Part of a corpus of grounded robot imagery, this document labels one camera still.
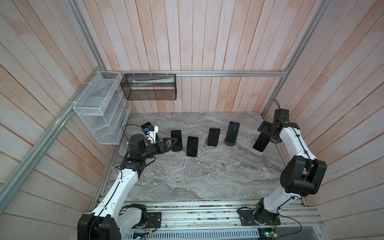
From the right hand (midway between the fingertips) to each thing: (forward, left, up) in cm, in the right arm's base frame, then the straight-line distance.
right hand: (267, 130), depth 90 cm
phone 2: (-3, +1, -9) cm, 9 cm away
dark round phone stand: (0, +19, -16) cm, 25 cm away
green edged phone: (-2, +56, -3) cm, 56 cm away
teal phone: (-8, +46, -7) cm, 47 cm away
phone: (+4, +77, -1) cm, 77 cm away
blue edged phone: (0, +32, -7) cm, 33 cm away
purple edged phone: (+4, +19, -6) cm, 21 cm away
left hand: (-16, +56, +8) cm, 59 cm away
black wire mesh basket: (+32, +78, +9) cm, 84 cm away
